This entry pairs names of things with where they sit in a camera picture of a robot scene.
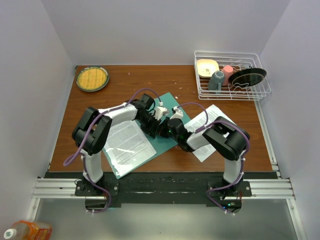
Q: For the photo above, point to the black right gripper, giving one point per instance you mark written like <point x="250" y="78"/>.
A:
<point x="161" y="129"/>

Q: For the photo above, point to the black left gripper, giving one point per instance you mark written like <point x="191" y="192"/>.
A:
<point x="151" y="131"/>

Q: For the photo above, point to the teal file folder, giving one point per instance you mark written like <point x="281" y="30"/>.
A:
<point x="160" y="144"/>

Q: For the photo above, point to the printed paper sheet top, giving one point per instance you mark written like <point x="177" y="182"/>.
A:
<point x="127" y="148"/>

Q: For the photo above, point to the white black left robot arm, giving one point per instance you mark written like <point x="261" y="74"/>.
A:
<point x="92" y="130"/>

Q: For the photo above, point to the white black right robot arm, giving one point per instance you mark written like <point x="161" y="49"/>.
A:
<point x="229" y="140"/>

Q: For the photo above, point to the green plate with woven mat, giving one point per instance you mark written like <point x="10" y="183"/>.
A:
<point x="92" y="79"/>

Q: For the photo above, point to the grey blue mug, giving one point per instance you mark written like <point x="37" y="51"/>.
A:
<point x="216" y="81"/>

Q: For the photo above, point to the cream square plate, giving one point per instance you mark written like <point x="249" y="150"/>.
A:
<point x="206" y="68"/>

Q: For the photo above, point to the pink cup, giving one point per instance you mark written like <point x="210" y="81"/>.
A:
<point x="228" y="71"/>

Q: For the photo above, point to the black round plate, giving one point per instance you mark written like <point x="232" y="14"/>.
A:
<point x="247" y="77"/>

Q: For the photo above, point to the orange plastic bottle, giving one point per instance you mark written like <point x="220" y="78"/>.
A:
<point x="27" y="230"/>

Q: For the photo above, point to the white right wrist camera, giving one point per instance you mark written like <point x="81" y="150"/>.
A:
<point x="176" y="113"/>

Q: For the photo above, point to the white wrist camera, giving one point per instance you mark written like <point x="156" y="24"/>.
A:
<point x="160" y="111"/>
<point x="176" y="113"/>

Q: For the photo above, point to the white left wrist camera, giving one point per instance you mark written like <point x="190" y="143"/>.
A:
<point x="160" y="111"/>

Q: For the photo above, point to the white wire dish rack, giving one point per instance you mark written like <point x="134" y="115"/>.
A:
<point x="238" y="61"/>

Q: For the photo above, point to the aluminium frame rail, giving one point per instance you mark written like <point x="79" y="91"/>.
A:
<point x="168" y="206"/>

